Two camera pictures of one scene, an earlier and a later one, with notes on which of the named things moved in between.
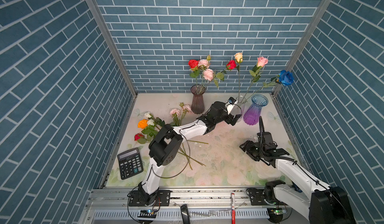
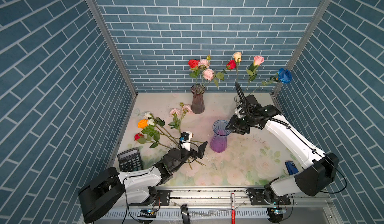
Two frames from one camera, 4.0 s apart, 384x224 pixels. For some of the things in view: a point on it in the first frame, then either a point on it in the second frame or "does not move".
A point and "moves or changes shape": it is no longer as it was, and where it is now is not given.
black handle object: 185,214 does not move
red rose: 193,65 does not move
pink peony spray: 208,74 does not move
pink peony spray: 178,115 does not move
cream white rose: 239,59 does not move
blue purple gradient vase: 251,114 moves or changes shape
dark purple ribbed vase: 198,105 does not move
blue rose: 284,77 does not move
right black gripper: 247,145 to 232,125
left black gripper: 233,120 to 198,154
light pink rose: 255,72 moves or changes shape
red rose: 230,65 does not move
